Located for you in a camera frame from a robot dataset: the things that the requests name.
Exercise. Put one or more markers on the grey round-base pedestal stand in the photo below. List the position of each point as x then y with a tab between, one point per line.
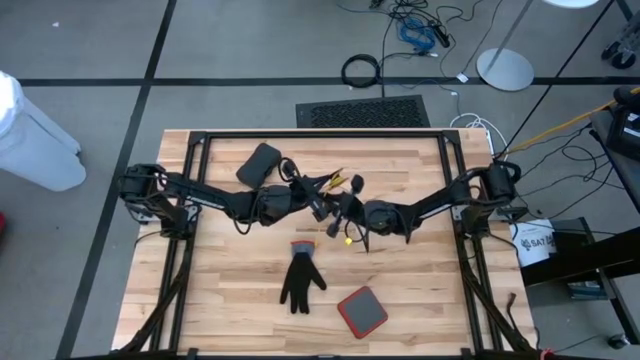
505	70

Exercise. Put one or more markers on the black power strip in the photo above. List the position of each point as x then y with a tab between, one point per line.
441	35

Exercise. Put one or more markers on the black electronics box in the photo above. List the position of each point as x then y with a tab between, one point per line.
630	130

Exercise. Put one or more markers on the red square box grey lid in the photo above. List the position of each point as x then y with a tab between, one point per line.
362	312

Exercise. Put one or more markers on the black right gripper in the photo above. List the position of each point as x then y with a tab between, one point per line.
355	212

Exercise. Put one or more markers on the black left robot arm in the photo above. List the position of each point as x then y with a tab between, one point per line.
200	195

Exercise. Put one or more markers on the black equipment cart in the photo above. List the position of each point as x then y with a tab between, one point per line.
575	260

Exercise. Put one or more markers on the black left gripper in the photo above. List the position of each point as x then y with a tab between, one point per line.
277	202

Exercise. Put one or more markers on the black metal table frame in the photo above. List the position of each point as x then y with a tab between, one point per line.
325	134

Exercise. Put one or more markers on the white plastic bin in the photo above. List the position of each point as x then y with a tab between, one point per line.
35	145

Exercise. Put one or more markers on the black caster chair base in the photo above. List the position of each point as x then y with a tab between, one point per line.
622	59

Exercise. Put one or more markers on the black floor vent grate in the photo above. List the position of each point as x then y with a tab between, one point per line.
362	112

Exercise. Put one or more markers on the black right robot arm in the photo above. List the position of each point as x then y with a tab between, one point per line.
435	200

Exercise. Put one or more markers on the black glove grey red cuff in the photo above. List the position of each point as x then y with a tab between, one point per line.
300	280

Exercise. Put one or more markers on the black zippered case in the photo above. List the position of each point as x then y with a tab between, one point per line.
257	165

